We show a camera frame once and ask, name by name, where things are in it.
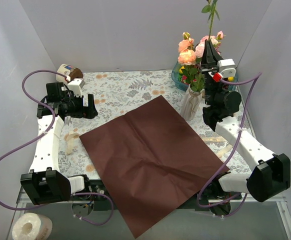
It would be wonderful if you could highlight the pale pink rose stem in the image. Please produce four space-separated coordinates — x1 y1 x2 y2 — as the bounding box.
194 42 205 58

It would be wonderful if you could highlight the deep pink rose stem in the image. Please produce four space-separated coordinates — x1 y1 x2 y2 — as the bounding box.
199 31 224 55

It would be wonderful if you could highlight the peach rose stem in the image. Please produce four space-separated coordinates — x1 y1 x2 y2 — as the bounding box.
201 0 220 40
177 32 204 92

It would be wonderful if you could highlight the red wrapping paper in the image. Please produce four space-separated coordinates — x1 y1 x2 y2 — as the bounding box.
80 96 228 238

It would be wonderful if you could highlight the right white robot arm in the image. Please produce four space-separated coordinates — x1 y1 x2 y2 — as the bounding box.
201 40 291 202

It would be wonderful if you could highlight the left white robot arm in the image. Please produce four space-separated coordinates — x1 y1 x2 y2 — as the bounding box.
20 78 98 205

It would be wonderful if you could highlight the white ceramic vase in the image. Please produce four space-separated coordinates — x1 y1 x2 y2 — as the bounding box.
180 87 204 121

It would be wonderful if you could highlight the left yellow mango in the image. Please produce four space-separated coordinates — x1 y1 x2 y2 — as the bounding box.
178 66 185 75

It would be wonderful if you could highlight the pink dragon fruit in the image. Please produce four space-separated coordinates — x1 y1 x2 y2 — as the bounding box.
181 75 189 85

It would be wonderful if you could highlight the floral patterned table mat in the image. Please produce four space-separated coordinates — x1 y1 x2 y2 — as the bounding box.
35 69 259 181

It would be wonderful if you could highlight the brown-ended paper roll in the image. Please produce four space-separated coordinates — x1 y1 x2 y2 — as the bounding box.
55 64 84 85

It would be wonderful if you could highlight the teal plastic fruit basket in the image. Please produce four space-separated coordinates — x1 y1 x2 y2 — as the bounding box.
171 61 238 93

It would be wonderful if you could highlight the white tissue roll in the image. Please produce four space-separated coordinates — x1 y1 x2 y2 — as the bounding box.
11 212 53 240

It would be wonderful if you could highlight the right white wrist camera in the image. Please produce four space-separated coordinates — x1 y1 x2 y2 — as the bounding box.
210 58 236 82

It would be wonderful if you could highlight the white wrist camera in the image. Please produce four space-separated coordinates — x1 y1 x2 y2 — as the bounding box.
67 78 85 98
210 58 236 82

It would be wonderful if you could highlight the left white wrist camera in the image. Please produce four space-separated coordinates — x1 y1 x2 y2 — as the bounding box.
67 78 85 98

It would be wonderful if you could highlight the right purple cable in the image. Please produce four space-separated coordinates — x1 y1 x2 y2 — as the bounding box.
196 72 263 218

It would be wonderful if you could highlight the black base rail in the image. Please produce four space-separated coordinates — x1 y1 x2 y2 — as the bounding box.
70 179 237 216

